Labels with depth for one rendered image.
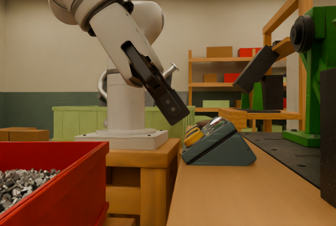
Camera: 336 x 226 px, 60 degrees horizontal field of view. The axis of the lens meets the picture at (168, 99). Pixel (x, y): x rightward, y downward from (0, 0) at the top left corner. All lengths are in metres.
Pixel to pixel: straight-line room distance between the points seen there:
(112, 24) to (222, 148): 0.21
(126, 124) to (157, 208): 0.26
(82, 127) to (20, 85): 7.51
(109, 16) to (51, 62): 8.09
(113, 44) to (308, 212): 0.27
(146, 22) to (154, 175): 0.45
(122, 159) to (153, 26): 0.41
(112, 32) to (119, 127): 0.55
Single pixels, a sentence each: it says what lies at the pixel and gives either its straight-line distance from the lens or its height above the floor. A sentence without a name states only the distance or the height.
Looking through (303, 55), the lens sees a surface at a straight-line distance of 0.71.
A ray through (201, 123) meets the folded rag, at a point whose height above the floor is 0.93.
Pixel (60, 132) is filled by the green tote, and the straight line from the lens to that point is 1.43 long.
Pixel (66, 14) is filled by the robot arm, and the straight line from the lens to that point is 0.51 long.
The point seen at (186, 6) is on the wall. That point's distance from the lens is 7.83.
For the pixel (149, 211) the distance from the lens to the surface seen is 0.82.
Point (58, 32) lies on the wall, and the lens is 8.51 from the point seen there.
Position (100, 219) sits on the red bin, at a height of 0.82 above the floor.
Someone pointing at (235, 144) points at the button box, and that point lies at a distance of 0.38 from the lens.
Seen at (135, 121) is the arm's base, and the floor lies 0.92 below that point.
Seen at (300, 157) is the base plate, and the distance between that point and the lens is 0.48.
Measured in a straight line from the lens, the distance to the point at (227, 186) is 0.30.
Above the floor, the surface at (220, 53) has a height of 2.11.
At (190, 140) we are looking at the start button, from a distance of 0.39.
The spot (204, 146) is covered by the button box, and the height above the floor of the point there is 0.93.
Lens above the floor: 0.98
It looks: level
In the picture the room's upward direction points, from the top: straight up
